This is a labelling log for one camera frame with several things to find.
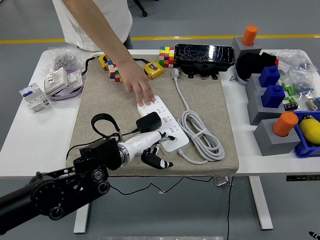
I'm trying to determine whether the black device cracked screen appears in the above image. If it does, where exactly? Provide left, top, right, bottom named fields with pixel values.
left=174, top=43, right=236, bottom=81

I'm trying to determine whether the person's hand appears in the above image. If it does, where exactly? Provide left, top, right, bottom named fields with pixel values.
left=116, top=58, right=156, bottom=106

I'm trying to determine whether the white wall switch panel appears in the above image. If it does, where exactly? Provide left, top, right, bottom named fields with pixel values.
left=65, top=69, right=83, bottom=87

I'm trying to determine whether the grey power strip cord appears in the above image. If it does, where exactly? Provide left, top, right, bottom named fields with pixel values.
left=170, top=68, right=225, bottom=166

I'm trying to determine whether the black hanging cable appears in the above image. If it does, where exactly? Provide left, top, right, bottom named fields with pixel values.
left=226, top=176, right=235, bottom=240

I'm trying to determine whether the purple tape ring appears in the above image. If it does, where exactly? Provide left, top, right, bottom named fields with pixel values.
left=47, top=67, right=85, bottom=102

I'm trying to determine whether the yellow toy fruit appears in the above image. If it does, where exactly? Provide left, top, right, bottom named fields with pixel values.
left=299, top=113, right=320, bottom=146

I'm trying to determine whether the person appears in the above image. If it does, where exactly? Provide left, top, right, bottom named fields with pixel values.
left=51, top=0, right=133, bottom=52

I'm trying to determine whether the white blue circuit breaker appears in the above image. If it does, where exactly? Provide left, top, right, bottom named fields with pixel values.
left=19, top=82, right=52, bottom=113

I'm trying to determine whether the blue block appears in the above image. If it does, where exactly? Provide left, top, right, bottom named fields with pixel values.
left=258, top=65, right=282, bottom=88
left=261, top=84, right=286, bottom=109

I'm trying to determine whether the black plug adapter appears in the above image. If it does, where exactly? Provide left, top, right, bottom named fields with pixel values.
left=135, top=111, right=162, bottom=134

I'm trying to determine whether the clear bag of metal nuts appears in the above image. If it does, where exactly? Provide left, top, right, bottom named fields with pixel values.
left=39, top=44, right=86, bottom=76

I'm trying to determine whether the clear bag of blue parts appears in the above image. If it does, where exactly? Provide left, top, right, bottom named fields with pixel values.
left=289, top=69, right=316, bottom=100

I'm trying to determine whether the thin black plug cord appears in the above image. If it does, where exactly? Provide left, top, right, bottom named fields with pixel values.
left=65, top=128, right=216, bottom=196

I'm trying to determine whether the silver bracket under table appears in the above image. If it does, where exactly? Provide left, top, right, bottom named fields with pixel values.
left=214, top=176, right=235, bottom=187

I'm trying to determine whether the black office chair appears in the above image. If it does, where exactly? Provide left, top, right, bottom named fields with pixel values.
left=133, top=0, right=148, bottom=18

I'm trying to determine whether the white table leg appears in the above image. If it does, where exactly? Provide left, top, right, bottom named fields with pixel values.
left=73, top=203, right=91, bottom=234
left=248, top=176, right=274, bottom=231

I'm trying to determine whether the yellow tape measure black face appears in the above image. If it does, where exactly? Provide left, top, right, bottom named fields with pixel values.
left=83, top=53, right=113, bottom=76

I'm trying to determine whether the white wall socket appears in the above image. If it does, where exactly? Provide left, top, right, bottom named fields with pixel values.
left=44, top=66, right=69, bottom=95

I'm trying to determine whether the black cap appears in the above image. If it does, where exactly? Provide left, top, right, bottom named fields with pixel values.
left=235, top=51, right=279, bottom=87

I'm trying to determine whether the clear bag of tan parts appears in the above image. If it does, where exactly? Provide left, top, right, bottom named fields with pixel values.
left=305, top=96, right=320, bottom=111

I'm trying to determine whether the black table control panel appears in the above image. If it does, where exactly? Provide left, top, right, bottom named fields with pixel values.
left=286, top=175, right=320, bottom=182

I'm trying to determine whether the white power strip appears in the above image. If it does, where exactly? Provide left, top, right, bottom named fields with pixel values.
left=136, top=95, right=190, bottom=157

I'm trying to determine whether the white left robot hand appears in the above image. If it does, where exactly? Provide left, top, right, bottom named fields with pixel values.
left=124, top=131, right=176, bottom=170

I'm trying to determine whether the yellow tape measure grey face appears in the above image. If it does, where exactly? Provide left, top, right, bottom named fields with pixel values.
left=133, top=57, right=165, bottom=80

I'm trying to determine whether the colourful puzzle cube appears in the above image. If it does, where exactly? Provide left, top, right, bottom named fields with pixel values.
left=159, top=46, right=176, bottom=68
left=107, top=59, right=124, bottom=83

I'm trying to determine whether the clear plastic bag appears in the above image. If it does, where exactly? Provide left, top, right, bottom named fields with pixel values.
left=274, top=49, right=315, bottom=75

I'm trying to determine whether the dark purple component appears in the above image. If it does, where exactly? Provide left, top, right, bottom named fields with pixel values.
left=283, top=101, right=299, bottom=112

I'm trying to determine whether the grey holder block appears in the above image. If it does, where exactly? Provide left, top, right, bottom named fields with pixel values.
left=245, top=73, right=283, bottom=100
left=253, top=118, right=302, bottom=157
left=246, top=91, right=293, bottom=126
left=231, top=36, right=263, bottom=60

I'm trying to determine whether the orange cylinder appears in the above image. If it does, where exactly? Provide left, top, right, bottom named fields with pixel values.
left=241, top=24, right=259, bottom=47
left=272, top=111, right=300, bottom=138

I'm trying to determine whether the grey-brown mat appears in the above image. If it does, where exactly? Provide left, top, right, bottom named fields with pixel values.
left=65, top=53, right=240, bottom=178

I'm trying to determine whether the blue plastic bin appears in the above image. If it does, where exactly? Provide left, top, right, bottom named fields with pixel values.
left=292, top=110, right=320, bottom=159

